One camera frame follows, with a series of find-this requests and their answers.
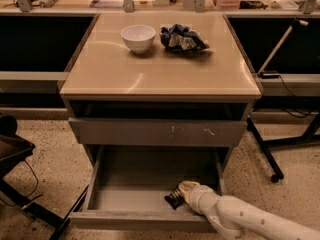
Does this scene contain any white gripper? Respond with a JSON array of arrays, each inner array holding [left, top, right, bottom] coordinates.
[[178, 181, 220, 215]]

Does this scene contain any black rxbar chocolate bar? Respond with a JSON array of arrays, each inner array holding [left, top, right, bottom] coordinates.
[[164, 188, 184, 210]]

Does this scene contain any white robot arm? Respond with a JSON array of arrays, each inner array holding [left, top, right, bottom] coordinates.
[[178, 181, 320, 240]]

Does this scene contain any open grey middle drawer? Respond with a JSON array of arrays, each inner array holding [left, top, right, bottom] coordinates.
[[70, 146, 230, 233]]

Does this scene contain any closed grey top drawer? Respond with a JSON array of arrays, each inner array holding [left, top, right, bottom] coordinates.
[[69, 118, 246, 147]]

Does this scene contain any grey drawer cabinet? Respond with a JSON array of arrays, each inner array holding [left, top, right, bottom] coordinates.
[[60, 11, 261, 160]]

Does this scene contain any white rod with black base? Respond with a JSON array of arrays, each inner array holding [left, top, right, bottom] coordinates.
[[257, 19, 309, 79]]

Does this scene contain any crumpled blue chip bag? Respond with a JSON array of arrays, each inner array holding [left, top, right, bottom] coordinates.
[[160, 24, 209, 54]]

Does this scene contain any white ceramic bowl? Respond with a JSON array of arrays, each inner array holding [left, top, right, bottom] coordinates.
[[121, 25, 156, 54]]

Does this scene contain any black chair left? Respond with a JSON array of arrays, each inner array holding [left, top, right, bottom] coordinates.
[[0, 115, 88, 240]]

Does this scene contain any black wheeled stand frame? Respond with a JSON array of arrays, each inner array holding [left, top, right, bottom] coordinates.
[[246, 114, 320, 183]]

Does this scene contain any black cable on floor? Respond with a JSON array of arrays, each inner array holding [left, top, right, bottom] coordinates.
[[21, 159, 44, 200]]

